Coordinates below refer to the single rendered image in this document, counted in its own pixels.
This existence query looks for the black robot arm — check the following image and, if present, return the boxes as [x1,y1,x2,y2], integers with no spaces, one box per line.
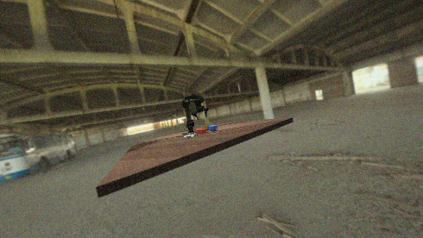
[182,94,205,133]

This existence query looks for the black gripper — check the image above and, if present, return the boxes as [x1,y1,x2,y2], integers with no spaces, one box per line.
[192,104,209,119]

